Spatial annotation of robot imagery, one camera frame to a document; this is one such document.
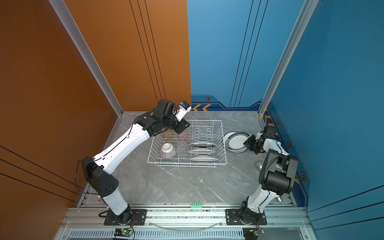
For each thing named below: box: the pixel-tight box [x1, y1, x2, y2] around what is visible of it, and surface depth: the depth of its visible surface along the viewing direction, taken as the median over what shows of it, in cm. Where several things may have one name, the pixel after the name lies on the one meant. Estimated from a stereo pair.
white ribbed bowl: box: [160, 143, 177, 159], surface depth 93 cm
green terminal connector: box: [190, 203, 203, 209], surface depth 79 cm
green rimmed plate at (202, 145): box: [188, 143, 217, 148], surface depth 94 cm
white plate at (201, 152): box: [187, 149, 217, 155], surface depth 91 cm
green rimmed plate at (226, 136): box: [223, 131, 237, 149], surface depth 107 cm
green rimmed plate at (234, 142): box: [225, 131, 251, 154], surface depth 103 cm
